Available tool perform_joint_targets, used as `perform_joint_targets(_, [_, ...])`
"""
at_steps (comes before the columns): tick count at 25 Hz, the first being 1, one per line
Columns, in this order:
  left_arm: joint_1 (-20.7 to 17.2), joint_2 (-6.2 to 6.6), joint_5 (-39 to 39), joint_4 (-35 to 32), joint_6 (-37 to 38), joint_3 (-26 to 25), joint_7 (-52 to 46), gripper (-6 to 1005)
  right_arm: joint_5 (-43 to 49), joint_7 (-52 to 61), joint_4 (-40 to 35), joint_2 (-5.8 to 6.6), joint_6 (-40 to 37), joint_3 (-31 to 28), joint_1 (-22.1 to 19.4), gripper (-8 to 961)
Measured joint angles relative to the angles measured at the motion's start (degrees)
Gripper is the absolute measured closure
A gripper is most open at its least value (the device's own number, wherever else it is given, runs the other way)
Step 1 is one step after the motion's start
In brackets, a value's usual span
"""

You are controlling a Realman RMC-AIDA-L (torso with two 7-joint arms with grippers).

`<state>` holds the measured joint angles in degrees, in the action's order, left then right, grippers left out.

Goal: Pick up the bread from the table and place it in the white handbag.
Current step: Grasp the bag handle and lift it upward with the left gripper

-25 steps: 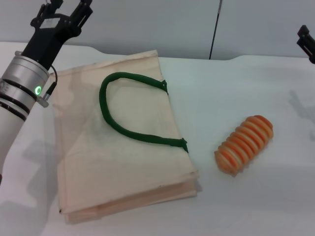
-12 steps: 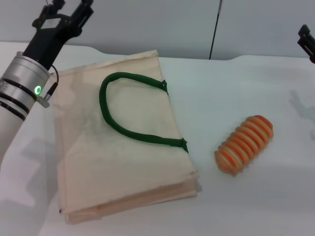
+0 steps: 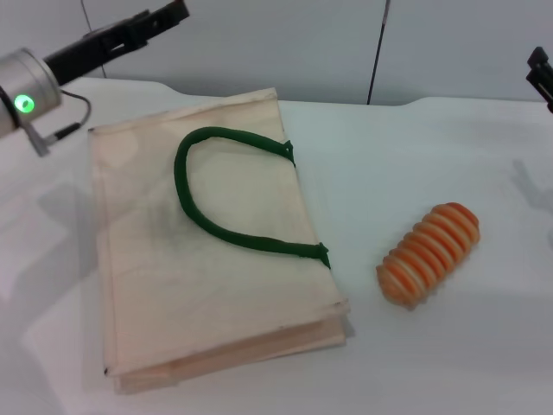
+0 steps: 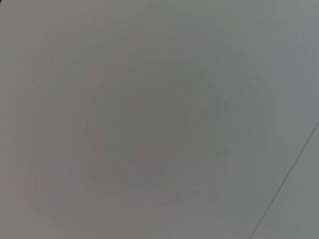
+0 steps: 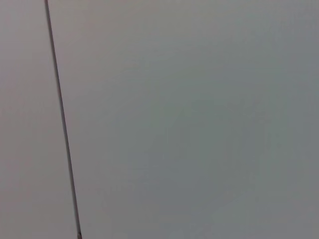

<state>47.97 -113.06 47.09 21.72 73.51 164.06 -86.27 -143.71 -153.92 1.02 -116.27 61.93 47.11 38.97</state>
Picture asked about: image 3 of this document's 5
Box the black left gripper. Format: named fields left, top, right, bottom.
left=42, top=0, right=191, bottom=87

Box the orange ridged bread loaf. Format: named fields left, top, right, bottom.
left=375, top=201, right=481, bottom=310

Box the cream handbag with green handle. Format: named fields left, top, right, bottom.
left=87, top=87, right=352, bottom=396

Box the thin dark background pole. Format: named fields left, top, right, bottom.
left=366, top=0, right=392, bottom=105

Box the dark left arm cable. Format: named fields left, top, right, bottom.
left=29, top=89, right=92, bottom=157

